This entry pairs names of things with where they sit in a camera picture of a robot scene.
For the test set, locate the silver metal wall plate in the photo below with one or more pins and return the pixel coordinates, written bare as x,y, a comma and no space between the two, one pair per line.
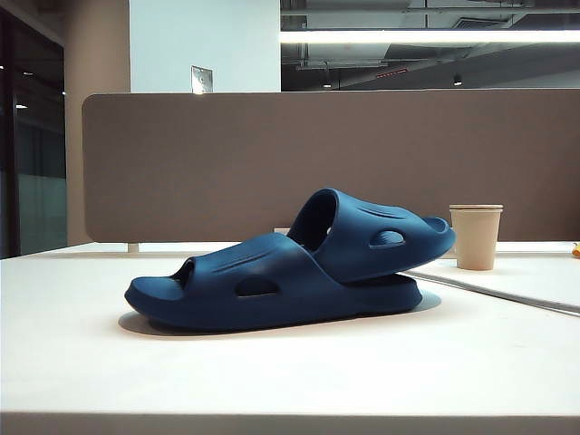
201,79

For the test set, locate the white ceiling light strip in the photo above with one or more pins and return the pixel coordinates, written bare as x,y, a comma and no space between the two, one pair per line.
408,36

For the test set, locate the small yellow object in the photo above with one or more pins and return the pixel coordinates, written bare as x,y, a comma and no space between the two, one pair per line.
576,250

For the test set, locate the white partition foot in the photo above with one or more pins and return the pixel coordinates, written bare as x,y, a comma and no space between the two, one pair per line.
132,247

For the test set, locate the brown desk partition panel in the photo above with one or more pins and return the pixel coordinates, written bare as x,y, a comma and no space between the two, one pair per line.
226,158

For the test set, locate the beige paper cup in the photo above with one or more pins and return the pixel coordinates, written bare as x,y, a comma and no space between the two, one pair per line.
476,240

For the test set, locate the red ceiling sign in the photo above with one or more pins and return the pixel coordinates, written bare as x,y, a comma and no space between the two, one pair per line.
390,73

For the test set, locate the dark blue rubber slipper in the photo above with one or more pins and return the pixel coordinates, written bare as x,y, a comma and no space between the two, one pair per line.
362,254
272,303

